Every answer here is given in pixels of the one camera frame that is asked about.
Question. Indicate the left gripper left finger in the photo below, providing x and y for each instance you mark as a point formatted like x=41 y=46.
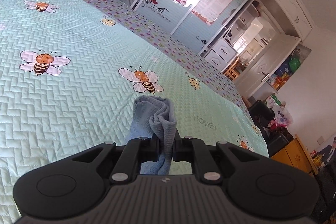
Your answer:
x=129 y=158

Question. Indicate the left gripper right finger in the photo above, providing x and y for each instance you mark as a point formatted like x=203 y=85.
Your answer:
x=196 y=152

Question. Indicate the blue fleece pants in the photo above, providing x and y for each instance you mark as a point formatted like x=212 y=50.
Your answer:
x=154 y=116

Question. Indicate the black chair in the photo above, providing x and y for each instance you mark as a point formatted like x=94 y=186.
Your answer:
x=275 y=135

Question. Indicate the room door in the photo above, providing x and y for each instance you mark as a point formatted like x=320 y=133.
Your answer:
x=265 y=64

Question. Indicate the white drawer cabinet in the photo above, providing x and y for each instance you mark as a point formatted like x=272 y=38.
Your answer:
x=220 y=55

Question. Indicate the green quilted bee bedspread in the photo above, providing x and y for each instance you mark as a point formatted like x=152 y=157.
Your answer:
x=62 y=93

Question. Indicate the police officer poster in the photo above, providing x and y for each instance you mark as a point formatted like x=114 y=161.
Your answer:
x=325 y=154

